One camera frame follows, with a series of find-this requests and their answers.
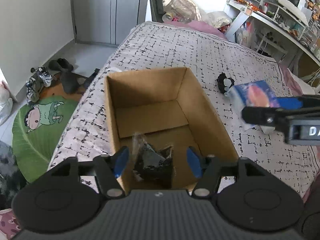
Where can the dark slippers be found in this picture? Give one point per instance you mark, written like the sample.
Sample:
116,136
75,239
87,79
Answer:
67,77

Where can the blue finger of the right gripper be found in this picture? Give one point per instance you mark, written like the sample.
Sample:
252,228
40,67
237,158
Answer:
263,116
287,103

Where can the pink pillow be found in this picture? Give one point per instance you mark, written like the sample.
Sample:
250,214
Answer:
199,26

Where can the white desk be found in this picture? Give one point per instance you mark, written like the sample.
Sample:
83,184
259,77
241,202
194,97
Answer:
281,21

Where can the white plastic-wrapped soft item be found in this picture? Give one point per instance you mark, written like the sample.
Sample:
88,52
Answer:
267,129

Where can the pair of sneakers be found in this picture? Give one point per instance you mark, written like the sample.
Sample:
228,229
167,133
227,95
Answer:
40,78

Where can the white garbage bag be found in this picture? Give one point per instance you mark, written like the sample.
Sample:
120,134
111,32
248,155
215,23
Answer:
6,103

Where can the pink bed sheet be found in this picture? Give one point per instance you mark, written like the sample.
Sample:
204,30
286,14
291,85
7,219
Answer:
292,79

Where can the clear plastic bottle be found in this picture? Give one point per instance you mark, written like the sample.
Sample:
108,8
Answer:
177,8

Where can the green cartoon floor mat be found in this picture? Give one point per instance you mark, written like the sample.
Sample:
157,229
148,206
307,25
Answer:
36,132

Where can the grey door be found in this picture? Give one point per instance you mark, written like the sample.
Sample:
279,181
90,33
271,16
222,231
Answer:
106,22

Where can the open cardboard box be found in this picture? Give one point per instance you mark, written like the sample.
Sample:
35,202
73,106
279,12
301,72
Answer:
170,108

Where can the white black patterned bedspread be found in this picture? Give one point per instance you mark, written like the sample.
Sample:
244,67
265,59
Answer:
154,45

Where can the white keyboard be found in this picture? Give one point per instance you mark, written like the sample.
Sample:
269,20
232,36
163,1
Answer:
294,10

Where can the leaning dark board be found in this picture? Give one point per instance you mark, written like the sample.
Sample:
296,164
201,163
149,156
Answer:
157,0

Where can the black shiny plastic bag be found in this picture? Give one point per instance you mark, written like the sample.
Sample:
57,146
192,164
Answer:
152,166

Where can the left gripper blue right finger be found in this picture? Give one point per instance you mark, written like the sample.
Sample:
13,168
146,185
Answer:
208,172

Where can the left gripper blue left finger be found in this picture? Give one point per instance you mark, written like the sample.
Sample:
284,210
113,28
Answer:
108,168

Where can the blue tissue pack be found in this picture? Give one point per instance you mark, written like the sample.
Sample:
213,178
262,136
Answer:
252,94

